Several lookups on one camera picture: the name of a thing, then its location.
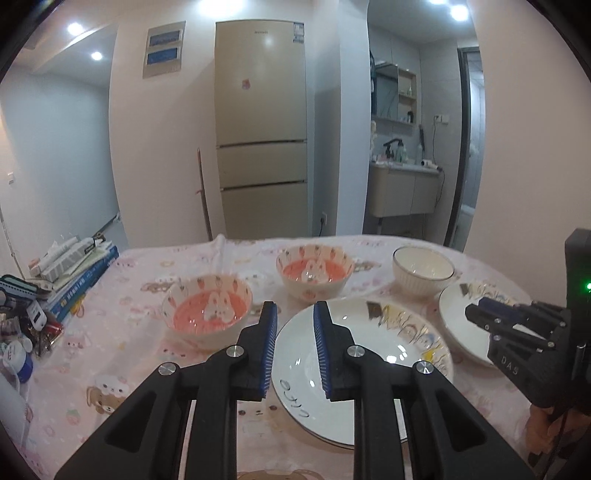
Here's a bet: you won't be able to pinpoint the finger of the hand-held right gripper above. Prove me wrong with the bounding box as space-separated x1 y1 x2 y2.
479 296 571 334
465 303 550 350

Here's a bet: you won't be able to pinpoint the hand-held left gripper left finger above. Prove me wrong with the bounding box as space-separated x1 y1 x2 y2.
54 300 279 480

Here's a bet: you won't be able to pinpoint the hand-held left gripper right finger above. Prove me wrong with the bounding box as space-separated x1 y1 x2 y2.
313 300 536 480

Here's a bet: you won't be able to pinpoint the white ribbed bowl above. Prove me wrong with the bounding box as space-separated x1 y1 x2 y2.
392 246 455 297

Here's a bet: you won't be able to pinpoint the person's right hand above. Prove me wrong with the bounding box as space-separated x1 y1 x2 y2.
524 404 591 462

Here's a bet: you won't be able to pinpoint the small white cartoon plate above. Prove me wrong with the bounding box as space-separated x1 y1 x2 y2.
438 281 536 370

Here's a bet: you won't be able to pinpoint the large white cartoon plate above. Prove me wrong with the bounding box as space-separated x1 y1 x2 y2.
271 296 454 450

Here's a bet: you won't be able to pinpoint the pink rabbit bowl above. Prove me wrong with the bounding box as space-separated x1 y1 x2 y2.
276 244 355 301
161 274 254 349

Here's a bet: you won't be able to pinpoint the beige vanity cabinet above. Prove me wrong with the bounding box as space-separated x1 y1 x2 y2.
369 162 441 219

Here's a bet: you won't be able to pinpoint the pink printed tablecloth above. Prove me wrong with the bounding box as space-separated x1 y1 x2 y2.
9 234 546 480

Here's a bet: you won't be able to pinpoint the wooden stick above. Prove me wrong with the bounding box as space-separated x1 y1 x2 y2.
196 148 213 241

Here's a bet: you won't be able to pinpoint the white and grey boxes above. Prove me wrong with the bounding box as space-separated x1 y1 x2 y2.
28 236 112 283

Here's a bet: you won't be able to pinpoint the beige refrigerator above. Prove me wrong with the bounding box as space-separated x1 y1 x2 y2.
215 19 309 240

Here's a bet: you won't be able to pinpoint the bathroom mirror cabinet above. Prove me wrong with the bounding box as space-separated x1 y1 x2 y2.
372 64 417 123

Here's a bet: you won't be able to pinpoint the dark blue case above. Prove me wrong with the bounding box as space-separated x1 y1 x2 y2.
0 274 40 300

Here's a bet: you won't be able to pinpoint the black door frame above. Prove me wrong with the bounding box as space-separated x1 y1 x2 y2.
444 46 472 251

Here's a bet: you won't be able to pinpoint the wall electrical panel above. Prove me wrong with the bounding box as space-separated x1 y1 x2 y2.
141 21 186 80

